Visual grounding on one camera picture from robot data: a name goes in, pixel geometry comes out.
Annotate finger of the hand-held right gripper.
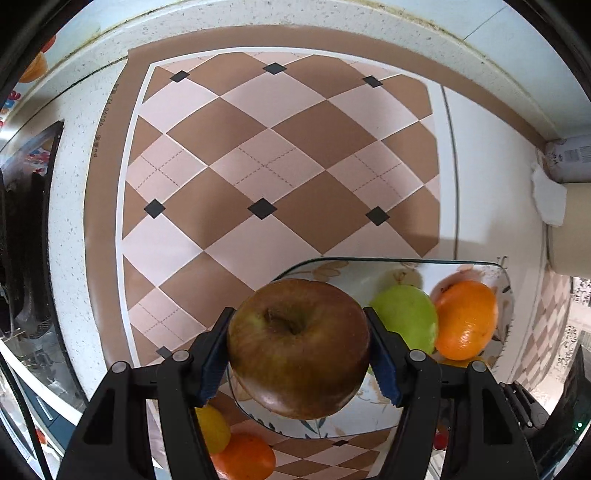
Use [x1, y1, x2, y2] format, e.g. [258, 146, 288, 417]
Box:
[501, 382, 551, 430]

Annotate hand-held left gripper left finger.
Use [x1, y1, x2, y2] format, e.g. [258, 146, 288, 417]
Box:
[55, 307, 236, 480]

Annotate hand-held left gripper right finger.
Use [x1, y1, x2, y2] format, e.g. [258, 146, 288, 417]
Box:
[362, 307, 541, 480]

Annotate yellow citrus fruit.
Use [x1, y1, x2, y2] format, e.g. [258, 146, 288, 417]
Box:
[194, 404, 232, 455]

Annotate brown apple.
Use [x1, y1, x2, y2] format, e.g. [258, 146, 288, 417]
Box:
[226, 278, 371, 420]

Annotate orange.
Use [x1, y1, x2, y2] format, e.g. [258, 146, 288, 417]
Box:
[434, 280, 499, 361]
[210, 431, 277, 480]

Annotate floral oblong plate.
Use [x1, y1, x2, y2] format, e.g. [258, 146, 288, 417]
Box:
[226, 257, 515, 440]

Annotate green apple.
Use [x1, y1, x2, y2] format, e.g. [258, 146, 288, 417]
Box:
[368, 285, 439, 374]

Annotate frosted patterned window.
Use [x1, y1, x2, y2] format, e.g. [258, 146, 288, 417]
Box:
[569, 276, 591, 354]

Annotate cream utensil holder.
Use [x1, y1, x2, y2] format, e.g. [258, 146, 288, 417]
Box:
[547, 182, 591, 274]

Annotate white crumpled cloth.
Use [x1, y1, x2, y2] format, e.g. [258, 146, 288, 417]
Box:
[531, 161, 568, 227]

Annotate checkered brown counter mat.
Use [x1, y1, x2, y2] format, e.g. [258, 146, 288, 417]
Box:
[83, 39, 575, 480]

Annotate black gas stove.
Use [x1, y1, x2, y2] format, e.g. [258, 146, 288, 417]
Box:
[0, 119, 88, 416]

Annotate white labelled canister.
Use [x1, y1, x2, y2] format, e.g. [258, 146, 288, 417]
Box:
[545, 137, 591, 183]

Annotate colourful letter wall sticker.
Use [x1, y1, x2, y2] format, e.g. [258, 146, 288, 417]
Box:
[0, 88, 24, 127]

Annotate orange fruit wall sticker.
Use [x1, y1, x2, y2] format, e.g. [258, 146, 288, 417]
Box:
[18, 39, 58, 84]

